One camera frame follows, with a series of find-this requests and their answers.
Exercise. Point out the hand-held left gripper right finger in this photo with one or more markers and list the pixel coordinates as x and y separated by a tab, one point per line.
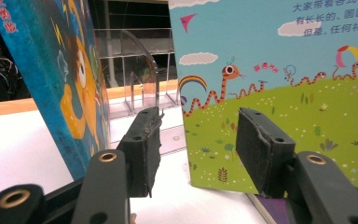
264	155

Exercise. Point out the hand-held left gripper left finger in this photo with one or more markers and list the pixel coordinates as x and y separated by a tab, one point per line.
141	155

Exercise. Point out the clear acrylic book rack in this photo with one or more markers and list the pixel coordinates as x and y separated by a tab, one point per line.
171	138

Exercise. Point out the colourful snake picture book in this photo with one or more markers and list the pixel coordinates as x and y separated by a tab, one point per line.
292	109

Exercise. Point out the blue picture book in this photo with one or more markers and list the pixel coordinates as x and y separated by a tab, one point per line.
43	77

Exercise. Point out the white metal stand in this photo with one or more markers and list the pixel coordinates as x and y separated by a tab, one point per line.
108	46

